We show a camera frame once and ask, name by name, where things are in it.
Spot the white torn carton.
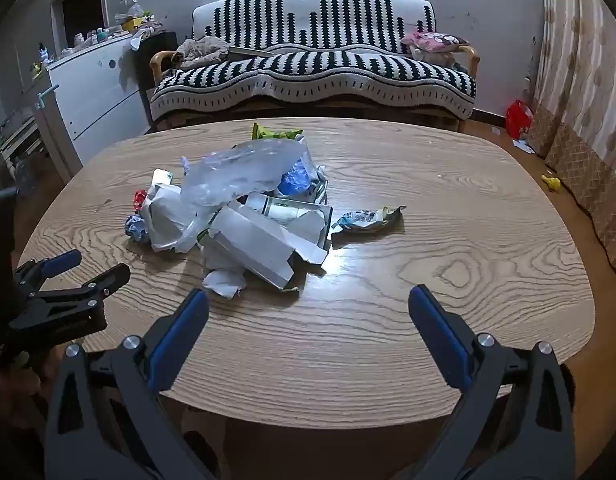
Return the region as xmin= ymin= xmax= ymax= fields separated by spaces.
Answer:
xmin=200 ymin=202 xmax=333 ymax=291

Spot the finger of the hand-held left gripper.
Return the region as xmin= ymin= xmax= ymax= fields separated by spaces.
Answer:
xmin=14 ymin=249 xmax=83 ymax=293
xmin=13 ymin=262 xmax=132 ymax=348

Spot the large clear water bottle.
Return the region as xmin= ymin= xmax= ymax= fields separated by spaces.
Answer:
xmin=13 ymin=157 xmax=39 ymax=196

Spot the blue white wipes packet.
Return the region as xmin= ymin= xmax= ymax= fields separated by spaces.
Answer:
xmin=277 ymin=157 xmax=321 ymax=196

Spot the black white striped sofa cover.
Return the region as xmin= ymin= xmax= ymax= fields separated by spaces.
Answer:
xmin=150 ymin=0 xmax=477 ymax=121

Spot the beige patterned curtain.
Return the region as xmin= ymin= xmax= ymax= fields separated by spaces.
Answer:
xmin=530 ymin=0 xmax=616 ymax=306

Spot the white shelf rack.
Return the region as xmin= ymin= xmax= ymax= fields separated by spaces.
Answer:
xmin=0 ymin=110 xmax=44 ymax=176

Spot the beige cushion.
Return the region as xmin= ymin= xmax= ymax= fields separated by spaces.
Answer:
xmin=410 ymin=46 xmax=459 ymax=68

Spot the beige crumpled cloth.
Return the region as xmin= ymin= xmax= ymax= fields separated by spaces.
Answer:
xmin=170 ymin=37 xmax=233 ymax=70

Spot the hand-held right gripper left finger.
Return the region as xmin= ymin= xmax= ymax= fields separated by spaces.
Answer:
xmin=44 ymin=288 xmax=223 ymax=480

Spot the red bag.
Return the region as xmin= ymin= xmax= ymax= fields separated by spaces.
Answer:
xmin=505 ymin=100 xmax=536 ymax=140

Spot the white dresser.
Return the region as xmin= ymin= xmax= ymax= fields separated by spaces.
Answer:
xmin=35 ymin=35 xmax=149 ymax=181

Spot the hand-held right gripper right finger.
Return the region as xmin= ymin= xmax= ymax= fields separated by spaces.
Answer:
xmin=388 ymin=284 xmax=576 ymax=480

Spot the white green labelled bottle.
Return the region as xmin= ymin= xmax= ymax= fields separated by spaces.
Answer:
xmin=245 ymin=192 xmax=333 ymax=226

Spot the pink printed pillow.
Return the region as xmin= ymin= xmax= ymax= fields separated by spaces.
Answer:
xmin=402 ymin=30 xmax=471 ymax=53

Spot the clear plastic bag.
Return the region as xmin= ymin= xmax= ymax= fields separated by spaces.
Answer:
xmin=143 ymin=137 xmax=321 ymax=253

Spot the white blue wrapper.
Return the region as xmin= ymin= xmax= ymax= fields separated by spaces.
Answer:
xmin=332 ymin=205 xmax=407 ymax=235

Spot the wooden sofa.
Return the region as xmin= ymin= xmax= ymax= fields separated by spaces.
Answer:
xmin=149 ymin=0 xmax=481 ymax=133

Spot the green yellow snack packet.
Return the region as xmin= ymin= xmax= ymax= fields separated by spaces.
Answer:
xmin=252 ymin=122 xmax=305 ymax=142

